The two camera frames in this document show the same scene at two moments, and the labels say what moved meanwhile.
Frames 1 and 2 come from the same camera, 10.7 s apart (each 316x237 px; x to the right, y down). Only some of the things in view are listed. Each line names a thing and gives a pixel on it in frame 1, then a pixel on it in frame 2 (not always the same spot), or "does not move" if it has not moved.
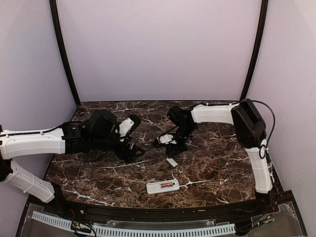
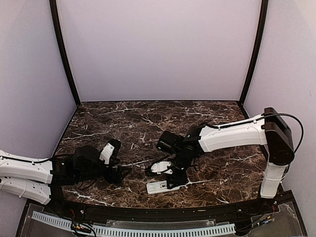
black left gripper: (130, 156) to (117, 178)
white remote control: (163, 186) does not move
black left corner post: (57, 22) does not move
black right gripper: (173, 147) to (178, 180)
